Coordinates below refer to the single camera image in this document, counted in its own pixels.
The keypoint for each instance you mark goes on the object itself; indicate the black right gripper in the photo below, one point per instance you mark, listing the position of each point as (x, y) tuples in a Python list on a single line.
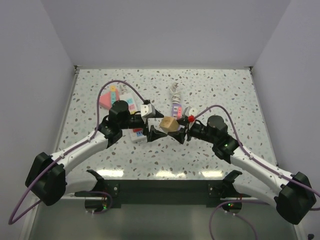
[(179, 135)]

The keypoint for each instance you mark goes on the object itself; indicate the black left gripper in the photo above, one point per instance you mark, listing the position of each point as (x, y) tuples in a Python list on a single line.
[(153, 134)]

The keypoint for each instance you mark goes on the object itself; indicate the tan cube plug adapter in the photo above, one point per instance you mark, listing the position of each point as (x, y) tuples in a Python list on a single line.
[(169, 124)]

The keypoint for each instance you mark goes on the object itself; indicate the pink square plug adapter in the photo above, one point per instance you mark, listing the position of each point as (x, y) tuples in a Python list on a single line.
[(179, 112)]

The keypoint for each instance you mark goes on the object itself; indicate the purple power strip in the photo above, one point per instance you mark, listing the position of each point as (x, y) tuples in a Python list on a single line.
[(174, 109)]

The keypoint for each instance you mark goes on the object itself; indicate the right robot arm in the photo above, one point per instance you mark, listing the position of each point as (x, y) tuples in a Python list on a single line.
[(291, 194)]

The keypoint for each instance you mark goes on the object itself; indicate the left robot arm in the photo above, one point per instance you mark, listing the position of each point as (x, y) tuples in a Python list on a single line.
[(47, 176)]

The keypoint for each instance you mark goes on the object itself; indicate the pink triangular power strip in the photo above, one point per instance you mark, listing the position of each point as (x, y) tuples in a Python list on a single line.
[(107, 100)]

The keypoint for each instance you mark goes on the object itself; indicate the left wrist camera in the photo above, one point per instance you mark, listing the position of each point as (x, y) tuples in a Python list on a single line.
[(147, 110)]

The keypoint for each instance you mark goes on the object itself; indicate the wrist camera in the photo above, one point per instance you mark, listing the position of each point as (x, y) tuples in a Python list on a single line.
[(147, 110), (190, 113)]

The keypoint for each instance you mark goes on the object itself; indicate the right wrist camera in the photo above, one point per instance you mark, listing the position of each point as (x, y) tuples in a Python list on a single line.
[(190, 113)]

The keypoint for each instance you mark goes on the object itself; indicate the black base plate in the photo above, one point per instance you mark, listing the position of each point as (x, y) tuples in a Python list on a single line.
[(158, 192)]

